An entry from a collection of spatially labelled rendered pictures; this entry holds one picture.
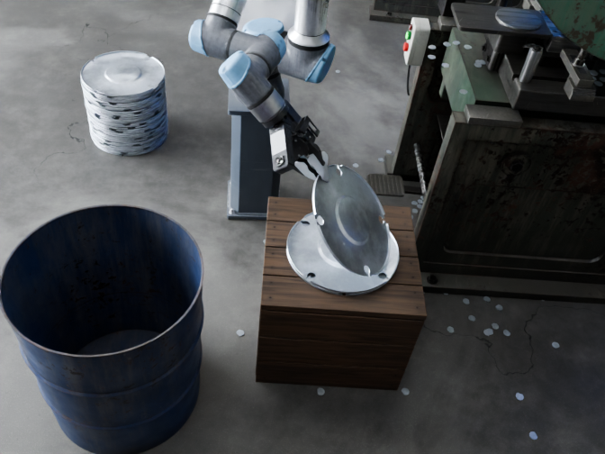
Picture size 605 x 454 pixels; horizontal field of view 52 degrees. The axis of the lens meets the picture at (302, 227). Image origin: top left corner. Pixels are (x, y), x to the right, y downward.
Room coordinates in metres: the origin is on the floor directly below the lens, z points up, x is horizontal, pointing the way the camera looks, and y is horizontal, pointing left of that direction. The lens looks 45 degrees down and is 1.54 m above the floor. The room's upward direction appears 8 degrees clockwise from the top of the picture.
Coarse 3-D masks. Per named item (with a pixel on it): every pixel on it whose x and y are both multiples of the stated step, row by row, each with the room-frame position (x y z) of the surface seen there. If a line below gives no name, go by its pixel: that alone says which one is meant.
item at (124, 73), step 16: (96, 64) 1.94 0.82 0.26; (112, 64) 1.95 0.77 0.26; (128, 64) 1.96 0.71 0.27; (144, 64) 1.98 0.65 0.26; (160, 64) 1.99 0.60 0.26; (96, 80) 1.84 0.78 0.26; (112, 80) 1.85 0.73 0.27; (128, 80) 1.86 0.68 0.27; (144, 80) 1.88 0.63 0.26; (160, 80) 1.89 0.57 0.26
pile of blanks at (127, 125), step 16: (96, 96) 1.78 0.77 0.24; (112, 96) 1.77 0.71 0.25; (128, 96) 1.78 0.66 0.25; (144, 96) 1.80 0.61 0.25; (160, 96) 1.87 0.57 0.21; (96, 112) 1.78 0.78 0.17; (112, 112) 1.76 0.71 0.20; (128, 112) 1.77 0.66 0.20; (144, 112) 1.80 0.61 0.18; (160, 112) 1.86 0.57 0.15; (96, 128) 1.78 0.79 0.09; (112, 128) 1.76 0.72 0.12; (128, 128) 1.77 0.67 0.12; (144, 128) 1.79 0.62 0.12; (160, 128) 1.86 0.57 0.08; (96, 144) 1.79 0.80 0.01; (112, 144) 1.76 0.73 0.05; (128, 144) 1.76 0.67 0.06; (144, 144) 1.79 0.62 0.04; (160, 144) 1.85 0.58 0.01
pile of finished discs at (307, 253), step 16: (304, 224) 1.18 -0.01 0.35; (288, 240) 1.11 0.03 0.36; (304, 240) 1.12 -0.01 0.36; (320, 240) 1.12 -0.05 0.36; (288, 256) 1.06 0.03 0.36; (304, 256) 1.06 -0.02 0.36; (320, 256) 1.07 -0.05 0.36; (304, 272) 1.01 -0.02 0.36; (320, 272) 1.01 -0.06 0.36; (336, 272) 1.02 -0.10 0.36; (368, 272) 1.03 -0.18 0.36; (384, 272) 1.04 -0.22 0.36; (320, 288) 0.97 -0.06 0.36; (336, 288) 0.97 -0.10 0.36; (352, 288) 0.98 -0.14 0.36; (368, 288) 0.98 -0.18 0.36
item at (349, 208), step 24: (312, 192) 1.08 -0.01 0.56; (336, 192) 1.14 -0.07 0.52; (360, 192) 1.20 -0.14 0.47; (336, 216) 1.07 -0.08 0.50; (360, 216) 1.13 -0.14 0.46; (336, 240) 1.01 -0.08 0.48; (360, 240) 1.06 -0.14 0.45; (384, 240) 1.13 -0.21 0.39; (360, 264) 1.00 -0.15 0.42; (384, 264) 1.06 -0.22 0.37
